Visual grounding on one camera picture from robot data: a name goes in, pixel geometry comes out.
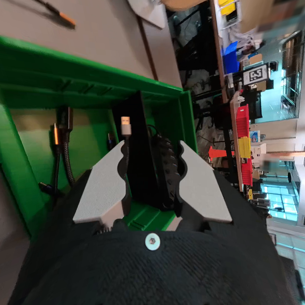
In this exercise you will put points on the orange-red floor stand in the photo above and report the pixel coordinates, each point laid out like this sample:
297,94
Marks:
215,152

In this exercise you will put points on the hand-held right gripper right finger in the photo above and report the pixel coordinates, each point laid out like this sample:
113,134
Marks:
202,190

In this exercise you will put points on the black bin divider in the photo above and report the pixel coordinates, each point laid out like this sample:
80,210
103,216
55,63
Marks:
140,154

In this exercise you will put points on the red plastic bin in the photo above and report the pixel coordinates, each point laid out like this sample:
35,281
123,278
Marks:
243,119

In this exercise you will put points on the black seven-port usb hub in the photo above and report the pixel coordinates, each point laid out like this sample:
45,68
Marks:
166,171

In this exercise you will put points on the green plastic bin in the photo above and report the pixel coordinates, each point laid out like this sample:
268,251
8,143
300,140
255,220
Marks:
95,71

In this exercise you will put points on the small blue bin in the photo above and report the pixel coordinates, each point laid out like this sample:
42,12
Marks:
230,59

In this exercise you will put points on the yellow plastic bin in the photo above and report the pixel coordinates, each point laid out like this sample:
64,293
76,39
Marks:
245,147
227,8

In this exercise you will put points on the white stand base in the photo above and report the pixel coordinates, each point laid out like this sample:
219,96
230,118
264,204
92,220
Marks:
152,14

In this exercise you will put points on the black and white tag board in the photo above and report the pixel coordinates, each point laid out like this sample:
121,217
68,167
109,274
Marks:
256,75

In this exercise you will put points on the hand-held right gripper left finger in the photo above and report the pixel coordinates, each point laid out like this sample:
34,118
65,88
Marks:
102,188

